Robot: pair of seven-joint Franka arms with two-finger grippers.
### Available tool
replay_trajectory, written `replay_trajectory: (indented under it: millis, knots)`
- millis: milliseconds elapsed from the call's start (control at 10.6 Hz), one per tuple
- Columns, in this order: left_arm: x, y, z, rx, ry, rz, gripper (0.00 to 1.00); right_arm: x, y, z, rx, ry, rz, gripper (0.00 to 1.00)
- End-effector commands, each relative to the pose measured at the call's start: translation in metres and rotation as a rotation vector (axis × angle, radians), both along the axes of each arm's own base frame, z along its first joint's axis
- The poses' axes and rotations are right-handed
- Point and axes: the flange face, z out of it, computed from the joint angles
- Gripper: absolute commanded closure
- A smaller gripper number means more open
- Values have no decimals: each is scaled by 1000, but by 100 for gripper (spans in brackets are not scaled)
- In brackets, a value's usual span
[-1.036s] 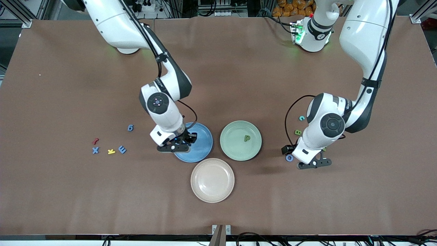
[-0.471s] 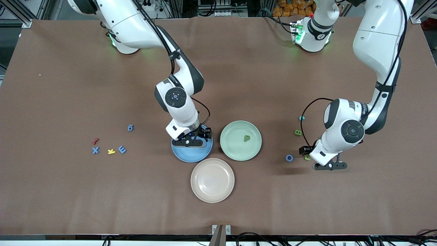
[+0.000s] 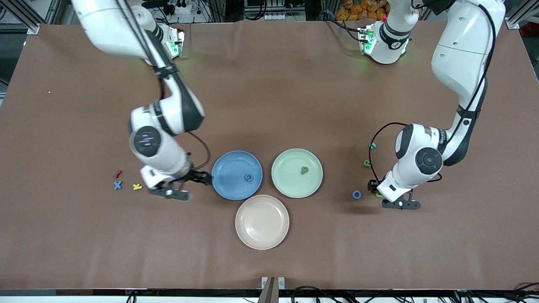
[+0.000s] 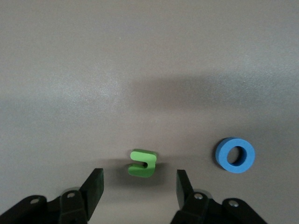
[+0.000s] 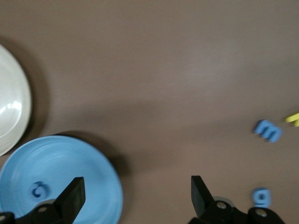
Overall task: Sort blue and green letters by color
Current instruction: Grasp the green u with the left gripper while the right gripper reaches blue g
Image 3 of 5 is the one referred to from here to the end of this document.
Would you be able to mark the green round plate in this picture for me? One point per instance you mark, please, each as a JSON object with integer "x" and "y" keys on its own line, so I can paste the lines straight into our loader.
{"x": 290, "y": 181}

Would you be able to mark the green letter B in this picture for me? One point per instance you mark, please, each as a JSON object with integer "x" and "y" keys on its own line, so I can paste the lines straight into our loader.
{"x": 366, "y": 163}

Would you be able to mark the blue round plate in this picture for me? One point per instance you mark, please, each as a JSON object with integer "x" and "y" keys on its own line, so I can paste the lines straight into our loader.
{"x": 229, "y": 181}

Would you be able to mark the aluminium frame profile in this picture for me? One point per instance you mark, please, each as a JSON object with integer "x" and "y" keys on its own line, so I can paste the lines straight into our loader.
{"x": 520, "y": 17}
{"x": 17, "y": 28}

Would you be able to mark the orange fruit bag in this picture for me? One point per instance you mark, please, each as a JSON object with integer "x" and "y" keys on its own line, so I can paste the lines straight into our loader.
{"x": 358, "y": 10}

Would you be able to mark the blue letter O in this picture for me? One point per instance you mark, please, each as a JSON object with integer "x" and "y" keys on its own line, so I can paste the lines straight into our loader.
{"x": 353, "y": 195}

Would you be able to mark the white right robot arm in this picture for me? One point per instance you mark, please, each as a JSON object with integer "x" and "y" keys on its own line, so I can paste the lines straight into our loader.
{"x": 166, "y": 158}

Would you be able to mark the grey metal bracket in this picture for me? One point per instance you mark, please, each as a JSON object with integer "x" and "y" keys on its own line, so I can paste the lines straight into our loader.
{"x": 271, "y": 292}

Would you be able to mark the beige round plate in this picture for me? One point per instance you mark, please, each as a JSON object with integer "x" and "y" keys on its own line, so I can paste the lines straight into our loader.
{"x": 262, "y": 223}

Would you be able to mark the red object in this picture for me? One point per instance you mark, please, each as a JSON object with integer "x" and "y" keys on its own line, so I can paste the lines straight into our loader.
{"x": 530, "y": 31}

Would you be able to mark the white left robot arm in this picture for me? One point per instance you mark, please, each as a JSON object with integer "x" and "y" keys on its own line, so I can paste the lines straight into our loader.
{"x": 412, "y": 139}

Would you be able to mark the white power strip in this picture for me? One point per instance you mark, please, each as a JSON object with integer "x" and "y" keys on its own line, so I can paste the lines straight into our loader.
{"x": 278, "y": 17}
{"x": 181, "y": 8}

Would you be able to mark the black table edge rail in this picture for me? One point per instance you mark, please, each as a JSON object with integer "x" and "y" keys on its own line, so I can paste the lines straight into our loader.
{"x": 189, "y": 291}

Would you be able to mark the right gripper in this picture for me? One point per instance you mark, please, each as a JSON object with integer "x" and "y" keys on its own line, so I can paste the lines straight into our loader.
{"x": 196, "y": 175}

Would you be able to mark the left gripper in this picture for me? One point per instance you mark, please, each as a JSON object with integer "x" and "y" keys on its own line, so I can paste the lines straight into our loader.
{"x": 373, "y": 185}

